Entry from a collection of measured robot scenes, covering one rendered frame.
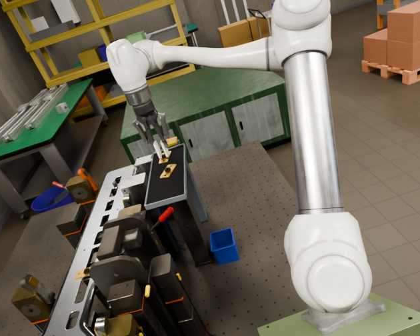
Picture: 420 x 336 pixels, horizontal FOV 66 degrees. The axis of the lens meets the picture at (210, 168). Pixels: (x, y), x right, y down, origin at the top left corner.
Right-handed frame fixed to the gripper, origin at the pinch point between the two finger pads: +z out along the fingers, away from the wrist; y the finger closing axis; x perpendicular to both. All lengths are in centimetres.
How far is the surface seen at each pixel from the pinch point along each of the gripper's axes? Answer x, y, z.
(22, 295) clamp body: 48, 44, 16
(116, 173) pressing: -25.6, 37.7, 20.0
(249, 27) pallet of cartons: -556, -51, 60
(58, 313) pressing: 53, 31, 20
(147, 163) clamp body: -18.9, 16.8, 14.8
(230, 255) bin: 17, -16, 46
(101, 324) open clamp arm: 66, 6, 10
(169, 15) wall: -674, 115, 8
